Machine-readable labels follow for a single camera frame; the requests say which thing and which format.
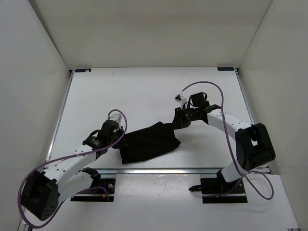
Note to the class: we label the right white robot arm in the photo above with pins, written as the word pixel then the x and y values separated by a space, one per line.
pixel 253 144

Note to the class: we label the aluminium rail front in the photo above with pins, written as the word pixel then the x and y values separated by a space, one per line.
pixel 158 170

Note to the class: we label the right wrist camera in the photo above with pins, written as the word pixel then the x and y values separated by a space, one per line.
pixel 180 98

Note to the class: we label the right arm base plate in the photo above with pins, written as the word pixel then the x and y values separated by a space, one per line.
pixel 218 191

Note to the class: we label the black skirt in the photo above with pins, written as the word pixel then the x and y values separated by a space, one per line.
pixel 147 143

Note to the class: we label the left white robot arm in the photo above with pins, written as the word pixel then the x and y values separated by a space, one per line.
pixel 45 190

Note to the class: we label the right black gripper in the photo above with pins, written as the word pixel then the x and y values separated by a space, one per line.
pixel 178 121

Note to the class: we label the blue label sticker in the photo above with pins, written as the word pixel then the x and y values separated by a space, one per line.
pixel 225 68
pixel 82 70

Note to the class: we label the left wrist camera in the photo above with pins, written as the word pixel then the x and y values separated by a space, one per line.
pixel 116 118

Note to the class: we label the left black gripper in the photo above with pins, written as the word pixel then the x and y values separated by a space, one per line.
pixel 121 129

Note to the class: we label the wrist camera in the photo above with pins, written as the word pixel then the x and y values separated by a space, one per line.
pixel 180 98
pixel 116 118

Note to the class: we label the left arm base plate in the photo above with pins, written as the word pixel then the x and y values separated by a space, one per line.
pixel 100 191

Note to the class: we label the right blue label sticker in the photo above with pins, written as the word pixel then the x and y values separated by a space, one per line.
pixel 225 68

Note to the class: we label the left blue label sticker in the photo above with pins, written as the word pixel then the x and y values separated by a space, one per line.
pixel 82 70

